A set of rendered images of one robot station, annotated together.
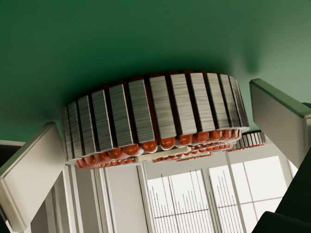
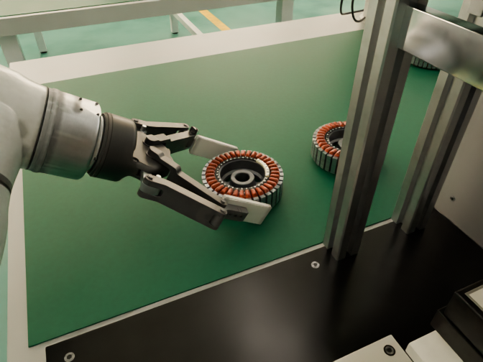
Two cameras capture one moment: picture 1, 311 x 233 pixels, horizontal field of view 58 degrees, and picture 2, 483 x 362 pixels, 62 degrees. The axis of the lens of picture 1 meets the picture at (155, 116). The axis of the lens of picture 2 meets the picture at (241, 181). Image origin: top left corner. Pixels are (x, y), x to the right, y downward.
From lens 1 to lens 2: 54 cm
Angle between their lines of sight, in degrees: 72
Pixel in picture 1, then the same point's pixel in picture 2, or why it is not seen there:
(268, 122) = (218, 150)
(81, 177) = (440, 199)
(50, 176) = (246, 202)
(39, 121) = (261, 228)
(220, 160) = not seen: outside the picture
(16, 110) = (234, 230)
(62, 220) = (409, 184)
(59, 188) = (399, 207)
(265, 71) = not seen: hidden behind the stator
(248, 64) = not seen: hidden behind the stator
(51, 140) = (251, 215)
